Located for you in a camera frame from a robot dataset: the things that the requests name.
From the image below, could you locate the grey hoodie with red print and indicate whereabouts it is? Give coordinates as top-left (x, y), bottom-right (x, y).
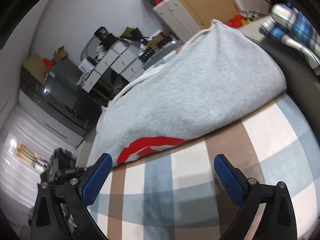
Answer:
top-left (87, 20), bottom-right (286, 166)

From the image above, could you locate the white curtain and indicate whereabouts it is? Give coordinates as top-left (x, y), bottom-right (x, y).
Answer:
top-left (1, 90), bottom-right (83, 220)

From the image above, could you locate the checked bed sheet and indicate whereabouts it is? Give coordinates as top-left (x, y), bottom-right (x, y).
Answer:
top-left (88, 94), bottom-right (319, 239)

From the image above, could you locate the dark grey refrigerator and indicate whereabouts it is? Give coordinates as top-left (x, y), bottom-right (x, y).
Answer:
top-left (45, 59), bottom-right (106, 131)

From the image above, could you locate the white electric kettle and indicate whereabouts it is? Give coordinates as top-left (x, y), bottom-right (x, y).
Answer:
top-left (78, 57), bottom-right (97, 73)

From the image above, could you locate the cardboard box on fridge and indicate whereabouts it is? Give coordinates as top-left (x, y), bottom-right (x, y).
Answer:
top-left (52, 46), bottom-right (68, 64)

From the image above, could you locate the white drawer desk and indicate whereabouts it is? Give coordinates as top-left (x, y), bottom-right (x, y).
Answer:
top-left (81, 41), bottom-right (144, 93)

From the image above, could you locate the black coffee machine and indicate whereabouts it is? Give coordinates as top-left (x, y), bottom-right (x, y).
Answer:
top-left (94, 26), bottom-right (120, 50)

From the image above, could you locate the silver suitcase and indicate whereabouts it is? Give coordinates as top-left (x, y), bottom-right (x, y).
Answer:
top-left (139, 36), bottom-right (182, 70)

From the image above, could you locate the orange toy pile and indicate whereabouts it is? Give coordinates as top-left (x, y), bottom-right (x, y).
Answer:
top-left (225, 11), bottom-right (259, 29)

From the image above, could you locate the blue white plaid blanket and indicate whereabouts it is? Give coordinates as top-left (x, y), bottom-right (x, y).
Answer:
top-left (259, 2), bottom-right (319, 75)

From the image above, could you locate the white two-door cabinet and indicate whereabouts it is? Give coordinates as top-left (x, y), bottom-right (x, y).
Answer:
top-left (153, 0), bottom-right (201, 43)

